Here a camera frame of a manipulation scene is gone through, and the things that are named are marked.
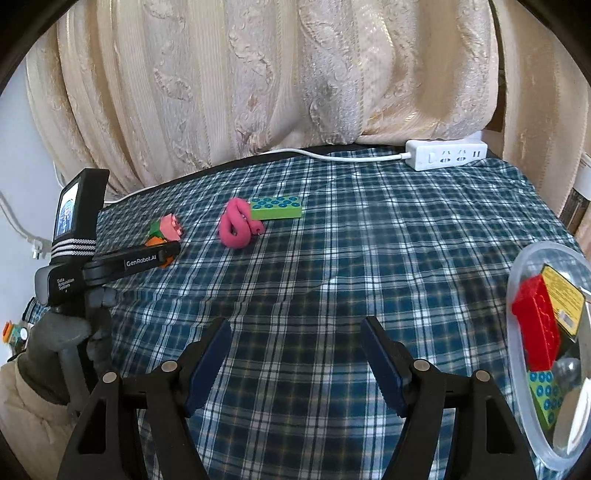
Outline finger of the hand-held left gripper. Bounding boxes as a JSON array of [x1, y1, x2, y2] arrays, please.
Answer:
[[82, 241, 182, 291]]

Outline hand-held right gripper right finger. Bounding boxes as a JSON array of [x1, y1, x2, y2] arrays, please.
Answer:
[[360, 316, 539, 480]]

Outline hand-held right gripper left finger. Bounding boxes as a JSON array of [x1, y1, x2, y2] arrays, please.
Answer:
[[58, 318, 233, 480]]

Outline orange toy block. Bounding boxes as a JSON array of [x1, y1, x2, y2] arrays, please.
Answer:
[[144, 236, 175, 268]]

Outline pink toy block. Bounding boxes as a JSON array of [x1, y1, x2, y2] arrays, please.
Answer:
[[158, 213, 185, 241]]

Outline pink plush snake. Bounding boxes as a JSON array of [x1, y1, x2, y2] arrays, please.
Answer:
[[218, 198, 267, 250]]

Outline clear plastic container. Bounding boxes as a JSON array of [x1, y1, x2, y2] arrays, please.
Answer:
[[506, 241, 591, 472]]

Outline green block with blue dots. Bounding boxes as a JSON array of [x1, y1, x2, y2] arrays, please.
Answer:
[[249, 195, 304, 221], [526, 369, 567, 433]]

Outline red toy block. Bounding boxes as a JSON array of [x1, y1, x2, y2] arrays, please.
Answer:
[[511, 273, 563, 373]]

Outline yellow label box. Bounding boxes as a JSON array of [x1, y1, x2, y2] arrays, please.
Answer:
[[540, 264, 588, 343]]

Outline person's left forearm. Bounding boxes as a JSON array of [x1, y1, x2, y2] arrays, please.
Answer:
[[0, 357, 80, 480]]

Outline person's left hand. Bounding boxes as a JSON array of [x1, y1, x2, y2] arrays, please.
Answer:
[[25, 285, 115, 407]]

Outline blue plaid tablecloth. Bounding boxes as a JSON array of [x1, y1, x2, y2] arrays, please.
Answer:
[[25, 148, 586, 480]]

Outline orange and green toy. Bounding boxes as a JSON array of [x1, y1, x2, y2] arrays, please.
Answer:
[[1, 320, 29, 357]]

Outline grey round object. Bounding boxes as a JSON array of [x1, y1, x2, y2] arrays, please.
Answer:
[[551, 356, 584, 394]]

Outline white power strip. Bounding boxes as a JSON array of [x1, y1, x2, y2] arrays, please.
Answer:
[[405, 140, 489, 172]]

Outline cream patterned curtain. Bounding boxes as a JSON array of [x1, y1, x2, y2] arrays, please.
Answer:
[[25, 0, 591, 224]]

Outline white power cable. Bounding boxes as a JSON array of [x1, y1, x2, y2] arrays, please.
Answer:
[[104, 148, 413, 205]]

